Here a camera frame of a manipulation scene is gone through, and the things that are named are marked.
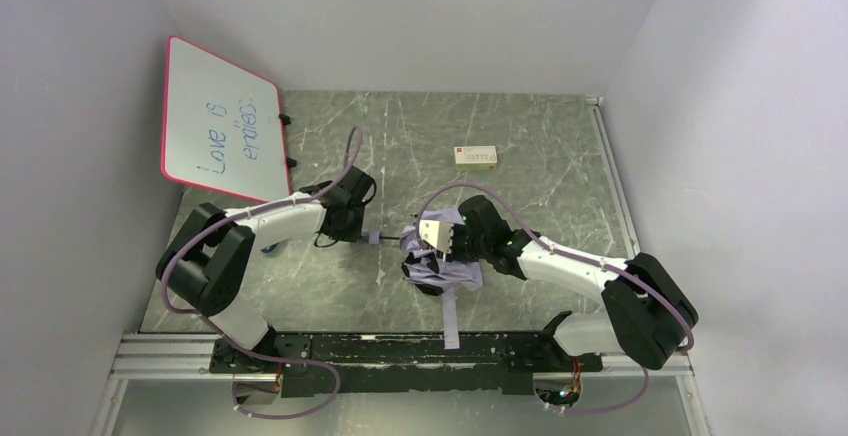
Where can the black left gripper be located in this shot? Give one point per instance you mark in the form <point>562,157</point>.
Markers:
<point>361,235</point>

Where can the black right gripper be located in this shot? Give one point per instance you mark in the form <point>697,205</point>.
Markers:
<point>424,274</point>

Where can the light purple folding umbrella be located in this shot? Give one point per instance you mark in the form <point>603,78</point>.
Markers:
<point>434,275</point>

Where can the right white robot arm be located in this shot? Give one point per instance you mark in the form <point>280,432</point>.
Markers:
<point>643,313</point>

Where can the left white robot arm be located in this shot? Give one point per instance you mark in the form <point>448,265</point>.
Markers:
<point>205,263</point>

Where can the small white cardboard box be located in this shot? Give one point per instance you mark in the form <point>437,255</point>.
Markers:
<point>475,157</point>

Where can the blue whiteboard marker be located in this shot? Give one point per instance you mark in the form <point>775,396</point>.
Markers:
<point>269,249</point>

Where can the red framed whiteboard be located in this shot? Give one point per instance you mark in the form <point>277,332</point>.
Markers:
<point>222,129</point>

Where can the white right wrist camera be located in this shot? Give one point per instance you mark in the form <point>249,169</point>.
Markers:
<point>436,236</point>

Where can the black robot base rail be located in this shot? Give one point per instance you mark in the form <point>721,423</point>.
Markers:
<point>318,362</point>

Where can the aluminium frame rail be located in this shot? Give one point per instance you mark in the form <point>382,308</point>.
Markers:
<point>166,357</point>

